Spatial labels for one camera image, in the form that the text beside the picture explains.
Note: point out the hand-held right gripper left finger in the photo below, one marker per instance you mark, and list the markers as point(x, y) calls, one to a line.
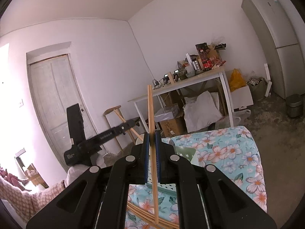
point(146, 162)

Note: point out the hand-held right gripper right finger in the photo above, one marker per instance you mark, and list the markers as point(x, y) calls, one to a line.
point(158, 162)

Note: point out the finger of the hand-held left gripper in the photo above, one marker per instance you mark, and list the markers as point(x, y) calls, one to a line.
point(130, 124)

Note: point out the wooden chopstick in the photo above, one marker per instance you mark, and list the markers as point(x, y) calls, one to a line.
point(138, 211)
point(152, 124)
point(169, 223)
point(137, 217)

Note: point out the green star-cutout utensil holder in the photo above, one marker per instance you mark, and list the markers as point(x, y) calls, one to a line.
point(184, 155)

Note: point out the person's left hand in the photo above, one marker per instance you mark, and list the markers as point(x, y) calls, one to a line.
point(99, 158)

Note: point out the wooden chair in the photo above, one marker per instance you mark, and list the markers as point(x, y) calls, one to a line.
point(110, 111)

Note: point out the plastic-wrapped box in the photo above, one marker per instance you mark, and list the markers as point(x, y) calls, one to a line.
point(166, 112)

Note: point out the small cardboard box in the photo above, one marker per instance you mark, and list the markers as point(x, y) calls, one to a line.
point(172, 126)

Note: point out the black power adapter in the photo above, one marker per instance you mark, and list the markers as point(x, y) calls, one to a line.
point(157, 84)

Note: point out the black device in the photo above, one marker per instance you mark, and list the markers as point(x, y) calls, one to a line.
point(176, 74)
point(166, 80)

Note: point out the white pillow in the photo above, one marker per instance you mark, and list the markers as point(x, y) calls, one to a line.
point(202, 112)

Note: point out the white panelled door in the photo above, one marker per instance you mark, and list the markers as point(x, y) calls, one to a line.
point(54, 88)

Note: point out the white-legged table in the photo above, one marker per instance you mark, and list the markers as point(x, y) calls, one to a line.
point(205, 75)

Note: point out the white plastic bag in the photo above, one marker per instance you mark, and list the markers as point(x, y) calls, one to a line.
point(241, 115)

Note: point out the cola bottle red label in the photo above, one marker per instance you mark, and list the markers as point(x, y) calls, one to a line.
point(206, 60)

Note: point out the white carton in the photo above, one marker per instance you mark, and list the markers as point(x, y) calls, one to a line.
point(241, 99)

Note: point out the yellow plastic bag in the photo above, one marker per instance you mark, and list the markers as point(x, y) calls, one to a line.
point(236, 81)

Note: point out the green cloth bag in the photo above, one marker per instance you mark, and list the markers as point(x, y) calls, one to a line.
point(258, 90)

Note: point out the white plastic panel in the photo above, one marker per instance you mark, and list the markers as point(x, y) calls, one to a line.
point(268, 81)

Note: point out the metal trash can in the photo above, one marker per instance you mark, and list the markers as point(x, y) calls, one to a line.
point(294, 106)

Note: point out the grey refrigerator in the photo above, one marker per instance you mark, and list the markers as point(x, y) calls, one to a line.
point(274, 28)

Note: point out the wall light switch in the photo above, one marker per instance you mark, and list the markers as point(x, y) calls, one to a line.
point(21, 102)

